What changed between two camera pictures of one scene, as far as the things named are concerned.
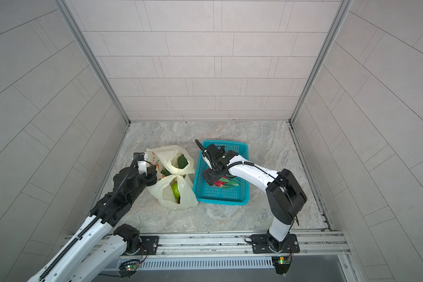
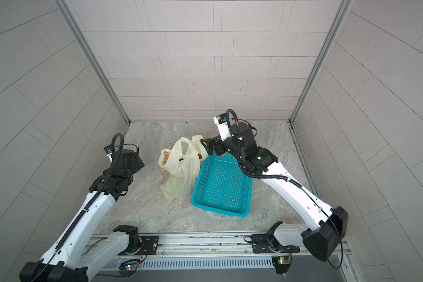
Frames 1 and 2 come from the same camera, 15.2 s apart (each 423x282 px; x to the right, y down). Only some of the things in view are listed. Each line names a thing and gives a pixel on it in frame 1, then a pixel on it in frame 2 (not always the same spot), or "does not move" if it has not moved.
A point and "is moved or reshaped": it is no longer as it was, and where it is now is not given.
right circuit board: x=281 y=264 does not move
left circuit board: x=128 y=268 does not move
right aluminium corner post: x=339 y=16 does not move
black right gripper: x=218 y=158 -> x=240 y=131
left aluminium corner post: x=91 y=55 does not move
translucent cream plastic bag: x=174 y=187 is moved or reshaped
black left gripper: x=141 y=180 -> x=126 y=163
